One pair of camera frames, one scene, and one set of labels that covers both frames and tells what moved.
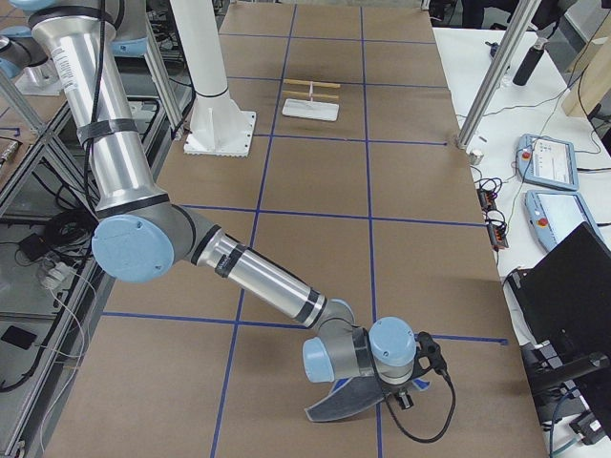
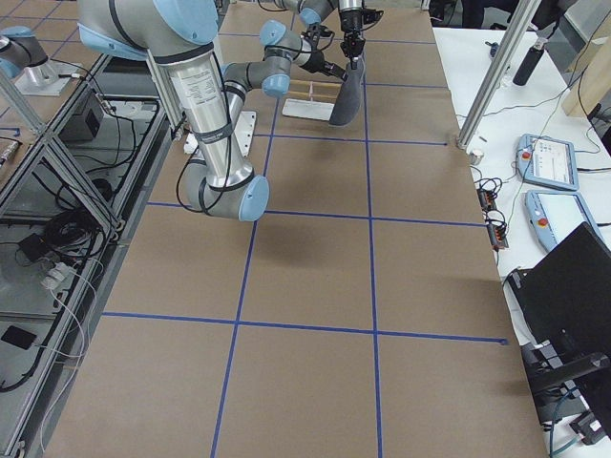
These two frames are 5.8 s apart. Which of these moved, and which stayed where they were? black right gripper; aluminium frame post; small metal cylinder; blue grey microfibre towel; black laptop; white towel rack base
Moved: black right gripper; blue grey microfibre towel
Stayed: black laptop; aluminium frame post; small metal cylinder; white towel rack base
